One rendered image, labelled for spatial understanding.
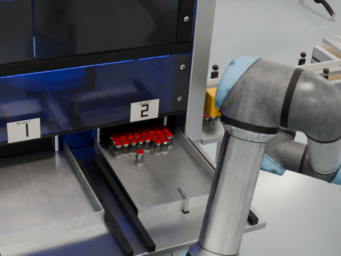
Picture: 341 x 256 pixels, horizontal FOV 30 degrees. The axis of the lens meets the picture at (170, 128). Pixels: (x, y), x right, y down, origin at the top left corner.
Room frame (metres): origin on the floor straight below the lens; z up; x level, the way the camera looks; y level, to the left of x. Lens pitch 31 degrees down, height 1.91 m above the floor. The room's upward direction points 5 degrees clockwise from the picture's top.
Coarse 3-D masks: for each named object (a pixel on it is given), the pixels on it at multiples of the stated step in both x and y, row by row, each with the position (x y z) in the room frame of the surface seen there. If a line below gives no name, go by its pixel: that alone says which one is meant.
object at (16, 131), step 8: (24, 120) 1.39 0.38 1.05; (32, 120) 1.40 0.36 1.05; (8, 128) 1.37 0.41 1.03; (16, 128) 1.38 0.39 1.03; (24, 128) 1.39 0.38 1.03; (32, 128) 1.40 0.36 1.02; (8, 136) 1.37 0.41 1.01; (16, 136) 1.38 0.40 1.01; (24, 136) 1.39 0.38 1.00; (32, 136) 1.40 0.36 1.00; (40, 136) 1.41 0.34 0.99
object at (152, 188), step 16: (176, 128) 1.65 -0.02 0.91; (96, 144) 1.52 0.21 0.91; (176, 144) 1.60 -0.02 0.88; (112, 160) 1.49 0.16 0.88; (128, 160) 1.50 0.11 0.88; (144, 160) 1.50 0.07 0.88; (160, 160) 1.51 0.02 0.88; (176, 160) 1.52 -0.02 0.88; (192, 160) 1.52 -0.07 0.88; (128, 176) 1.42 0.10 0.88; (144, 176) 1.42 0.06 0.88; (160, 176) 1.43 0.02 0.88; (176, 176) 1.44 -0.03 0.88; (192, 176) 1.44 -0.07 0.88; (208, 176) 1.45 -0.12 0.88; (128, 192) 1.30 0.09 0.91; (144, 192) 1.35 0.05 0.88; (160, 192) 1.36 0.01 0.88; (176, 192) 1.37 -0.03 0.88; (192, 192) 1.37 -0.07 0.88; (208, 192) 1.38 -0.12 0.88; (144, 208) 1.24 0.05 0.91; (160, 208) 1.26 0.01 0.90; (176, 208) 1.28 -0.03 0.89
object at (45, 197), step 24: (0, 168) 1.41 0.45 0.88; (24, 168) 1.42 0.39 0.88; (48, 168) 1.42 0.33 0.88; (72, 168) 1.43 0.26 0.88; (0, 192) 1.30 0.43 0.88; (24, 192) 1.31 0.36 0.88; (48, 192) 1.32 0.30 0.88; (72, 192) 1.33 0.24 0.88; (0, 216) 1.21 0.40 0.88; (24, 216) 1.21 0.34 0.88; (48, 216) 1.22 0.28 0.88; (72, 216) 1.23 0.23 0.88; (96, 216) 1.21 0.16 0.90; (0, 240) 1.10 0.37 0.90; (24, 240) 1.13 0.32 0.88
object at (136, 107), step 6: (138, 102) 1.54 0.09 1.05; (144, 102) 1.55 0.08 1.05; (150, 102) 1.55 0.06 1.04; (156, 102) 1.56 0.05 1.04; (132, 108) 1.53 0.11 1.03; (138, 108) 1.54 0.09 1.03; (144, 108) 1.55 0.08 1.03; (150, 108) 1.55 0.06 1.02; (156, 108) 1.56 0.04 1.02; (132, 114) 1.53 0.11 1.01; (138, 114) 1.54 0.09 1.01; (144, 114) 1.55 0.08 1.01; (150, 114) 1.56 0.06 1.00; (156, 114) 1.56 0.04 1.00; (132, 120) 1.53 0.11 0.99; (138, 120) 1.54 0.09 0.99
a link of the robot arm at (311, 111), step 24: (312, 72) 1.07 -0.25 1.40; (312, 96) 1.02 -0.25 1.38; (336, 96) 1.04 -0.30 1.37; (288, 120) 1.02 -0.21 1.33; (312, 120) 1.01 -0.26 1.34; (336, 120) 1.02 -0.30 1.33; (312, 144) 1.12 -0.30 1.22; (336, 144) 1.11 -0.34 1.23; (312, 168) 1.24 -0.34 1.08; (336, 168) 1.23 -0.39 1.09
